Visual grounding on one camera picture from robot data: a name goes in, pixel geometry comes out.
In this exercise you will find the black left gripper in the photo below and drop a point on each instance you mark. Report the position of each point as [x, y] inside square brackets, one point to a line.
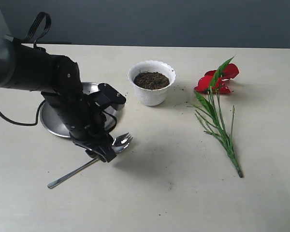
[84, 118]

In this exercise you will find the steel spork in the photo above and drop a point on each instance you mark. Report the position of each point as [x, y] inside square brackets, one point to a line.
[120, 143]

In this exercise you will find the white ceramic flower pot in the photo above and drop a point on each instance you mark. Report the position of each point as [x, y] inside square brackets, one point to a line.
[151, 97]

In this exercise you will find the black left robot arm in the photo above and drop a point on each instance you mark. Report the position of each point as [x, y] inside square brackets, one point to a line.
[57, 78]

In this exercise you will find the dark potting soil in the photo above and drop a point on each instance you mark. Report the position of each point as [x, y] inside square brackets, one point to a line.
[151, 80]

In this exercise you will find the round steel plate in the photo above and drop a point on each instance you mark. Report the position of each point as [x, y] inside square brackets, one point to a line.
[52, 123]

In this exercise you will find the artificial red flower stem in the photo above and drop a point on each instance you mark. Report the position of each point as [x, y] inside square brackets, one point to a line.
[209, 113]

